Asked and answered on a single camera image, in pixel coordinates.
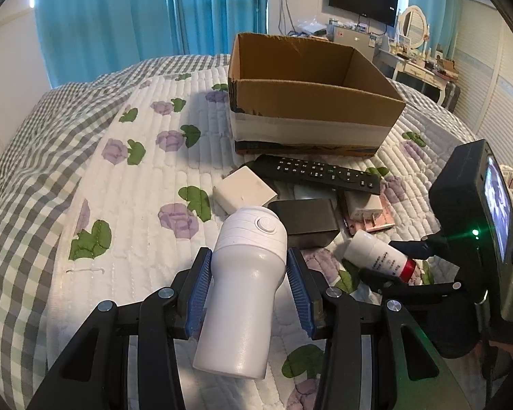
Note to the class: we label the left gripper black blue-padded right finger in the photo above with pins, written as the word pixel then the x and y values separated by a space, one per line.
pixel 376 356

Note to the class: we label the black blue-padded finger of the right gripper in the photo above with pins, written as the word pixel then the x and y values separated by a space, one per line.
pixel 393 288
pixel 430 245

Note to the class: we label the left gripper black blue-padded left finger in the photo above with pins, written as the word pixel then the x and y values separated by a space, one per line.
pixel 92 370

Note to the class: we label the white bottle red cap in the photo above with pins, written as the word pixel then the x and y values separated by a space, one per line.
pixel 368 252

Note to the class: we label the white thermos bottle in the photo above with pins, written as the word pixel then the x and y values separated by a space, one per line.
pixel 248 266

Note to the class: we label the pink packet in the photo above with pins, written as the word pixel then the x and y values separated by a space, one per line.
pixel 381 223

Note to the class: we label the white plug adapter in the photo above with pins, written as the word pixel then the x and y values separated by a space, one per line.
pixel 363 206

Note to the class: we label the black remote control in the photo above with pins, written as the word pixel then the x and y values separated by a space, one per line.
pixel 300 171

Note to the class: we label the black rectangular box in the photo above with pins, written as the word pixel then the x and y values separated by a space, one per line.
pixel 310 223

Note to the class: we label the white dressing table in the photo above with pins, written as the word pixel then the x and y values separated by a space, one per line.
pixel 399 64

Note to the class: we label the white square charger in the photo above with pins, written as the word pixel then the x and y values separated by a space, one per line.
pixel 242 188

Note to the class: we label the oval vanity mirror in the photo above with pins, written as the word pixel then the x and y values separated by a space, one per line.
pixel 412 24

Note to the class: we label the grey cabinet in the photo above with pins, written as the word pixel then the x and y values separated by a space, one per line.
pixel 365 43

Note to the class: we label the brown cardboard box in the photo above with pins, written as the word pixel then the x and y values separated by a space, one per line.
pixel 294 95

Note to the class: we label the grey checked bed sheet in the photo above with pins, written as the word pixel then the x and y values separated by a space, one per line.
pixel 46 159

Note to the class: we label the white floral quilt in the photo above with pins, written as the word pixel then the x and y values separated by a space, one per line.
pixel 144 207

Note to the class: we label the blue curtain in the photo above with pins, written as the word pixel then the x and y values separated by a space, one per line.
pixel 83 39

